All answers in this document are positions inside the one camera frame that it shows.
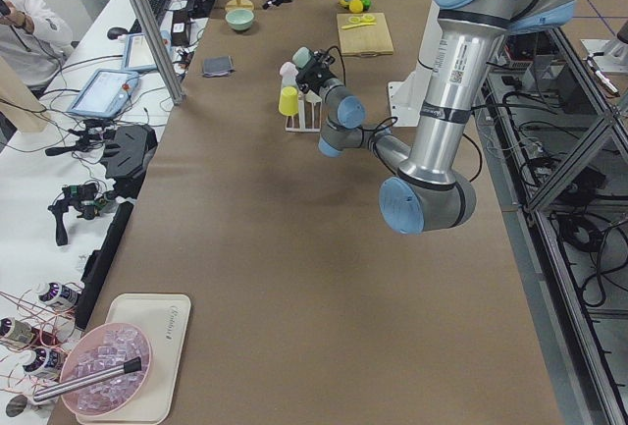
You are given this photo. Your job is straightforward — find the green plastic cup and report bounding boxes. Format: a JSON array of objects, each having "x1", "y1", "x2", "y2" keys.
[{"x1": 292, "y1": 46, "x2": 315, "y2": 71}]

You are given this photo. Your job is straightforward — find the pink plastic cup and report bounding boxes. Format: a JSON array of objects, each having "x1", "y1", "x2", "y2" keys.
[{"x1": 280, "y1": 62, "x2": 298, "y2": 86}]

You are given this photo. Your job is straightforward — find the white plastic cup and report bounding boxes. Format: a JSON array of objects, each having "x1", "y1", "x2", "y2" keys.
[{"x1": 304, "y1": 90, "x2": 322, "y2": 103}]

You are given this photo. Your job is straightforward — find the yellow plastic cup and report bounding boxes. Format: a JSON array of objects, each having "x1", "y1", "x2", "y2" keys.
[{"x1": 278, "y1": 86, "x2": 298, "y2": 117}]

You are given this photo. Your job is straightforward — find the mint green bowl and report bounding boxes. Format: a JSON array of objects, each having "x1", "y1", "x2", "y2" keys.
[{"x1": 225, "y1": 8, "x2": 255, "y2": 32}]

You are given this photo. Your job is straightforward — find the yellow plastic knife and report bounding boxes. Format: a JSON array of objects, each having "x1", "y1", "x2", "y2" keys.
[{"x1": 340, "y1": 23, "x2": 377, "y2": 30}]

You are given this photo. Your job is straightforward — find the wooden cutting board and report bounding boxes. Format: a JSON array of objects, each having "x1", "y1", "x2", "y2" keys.
[{"x1": 337, "y1": 13, "x2": 394, "y2": 57}]

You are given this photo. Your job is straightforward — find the grey folded cloth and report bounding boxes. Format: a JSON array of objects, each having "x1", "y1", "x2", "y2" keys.
[{"x1": 202, "y1": 55, "x2": 235, "y2": 78}]

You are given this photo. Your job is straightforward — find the black keyboard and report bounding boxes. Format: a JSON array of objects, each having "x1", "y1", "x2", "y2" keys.
[{"x1": 148, "y1": 0, "x2": 171, "y2": 26}]

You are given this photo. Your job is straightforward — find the teach pendant tablet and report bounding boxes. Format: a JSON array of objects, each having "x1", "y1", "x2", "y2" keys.
[
  {"x1": 122, "y1": 33, "x2": 157, "y2": 73},
  {"x1": 67, "y1": 69, "x2": 139, "y2": 119}
]

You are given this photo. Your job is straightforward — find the person in white shirt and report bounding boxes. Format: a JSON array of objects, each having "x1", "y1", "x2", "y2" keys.
[{"x1": 1, "y1": 0, "x2": 74, "y2": 92}]

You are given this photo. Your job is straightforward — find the beige plastic tray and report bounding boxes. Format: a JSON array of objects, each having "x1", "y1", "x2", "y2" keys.
[{"x1": 77, "y1": 293, "x2": 191, "y2": 424}]

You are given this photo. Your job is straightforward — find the purple capped bottle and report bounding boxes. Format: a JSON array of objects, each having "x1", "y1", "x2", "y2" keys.
[
  {"x1": 22, "y1": 346, "x2": 67, "y2": 381},
  {"x1": 35, "y1": 282, "x2": 79, "y2": 312},
  {"x1": 1, "y1": 317, "x2": 37, "y2": 348}
]

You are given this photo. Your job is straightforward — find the pink bowl with ice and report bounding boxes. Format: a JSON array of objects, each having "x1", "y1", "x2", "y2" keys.
[{"x1": 60, "y1": 323, "x2": 152, "y2": 416}]

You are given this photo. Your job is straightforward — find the white wire cup rack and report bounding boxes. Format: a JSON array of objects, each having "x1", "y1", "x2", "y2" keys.
[{"x1": 283, "y1": 85, "x2": 322, "y2": 133}]

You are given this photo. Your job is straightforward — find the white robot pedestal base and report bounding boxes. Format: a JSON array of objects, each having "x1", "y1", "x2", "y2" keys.
[{"x1": 388, "y1": 1, "x2": 442, "y2": 128}]

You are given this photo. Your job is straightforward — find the aluminium frame post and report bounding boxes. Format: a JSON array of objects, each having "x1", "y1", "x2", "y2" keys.
[{"x1": 130, "y1": 0, "x2": 184, "y2": 106}]

